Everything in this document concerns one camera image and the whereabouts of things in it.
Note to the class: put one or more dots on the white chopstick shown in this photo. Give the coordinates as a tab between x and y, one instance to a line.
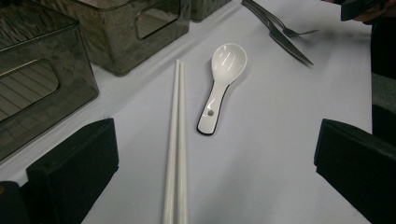
182	155
172	140

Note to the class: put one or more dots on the smoky transparent plastic bin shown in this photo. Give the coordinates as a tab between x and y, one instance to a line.
118	46
46	102
207	9

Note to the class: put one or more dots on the metal knife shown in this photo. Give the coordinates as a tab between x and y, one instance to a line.
281	39

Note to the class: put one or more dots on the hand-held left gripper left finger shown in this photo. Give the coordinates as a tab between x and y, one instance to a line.
77	165

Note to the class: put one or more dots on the white ceramic spoon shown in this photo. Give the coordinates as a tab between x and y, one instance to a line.
229	60

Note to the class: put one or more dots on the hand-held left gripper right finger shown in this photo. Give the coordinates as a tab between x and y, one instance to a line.
361	168

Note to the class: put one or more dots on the metal fork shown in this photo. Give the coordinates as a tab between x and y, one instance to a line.
289	31

